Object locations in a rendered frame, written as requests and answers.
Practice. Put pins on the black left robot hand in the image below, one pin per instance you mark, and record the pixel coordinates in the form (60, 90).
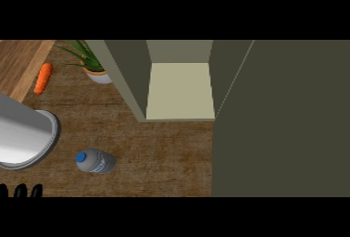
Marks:
(20, 191)

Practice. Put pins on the blue-capped water bottle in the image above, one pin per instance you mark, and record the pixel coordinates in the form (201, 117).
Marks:
(94, 161)

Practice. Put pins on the olive green open cabinet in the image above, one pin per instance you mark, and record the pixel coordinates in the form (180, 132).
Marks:
(177, 89)

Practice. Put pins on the dark olive cabinet door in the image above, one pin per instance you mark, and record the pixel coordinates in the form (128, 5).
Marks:
(282, 120)

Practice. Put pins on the large grey metal pot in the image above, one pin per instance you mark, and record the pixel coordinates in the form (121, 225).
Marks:
(22, 135)

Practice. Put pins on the orange carrot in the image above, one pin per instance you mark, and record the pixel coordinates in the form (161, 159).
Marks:
(43, 77)

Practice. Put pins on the wooden cutting board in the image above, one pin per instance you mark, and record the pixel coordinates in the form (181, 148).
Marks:
(20, 66)

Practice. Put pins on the green potted plant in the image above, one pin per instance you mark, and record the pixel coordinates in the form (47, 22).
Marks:
(90, 63)

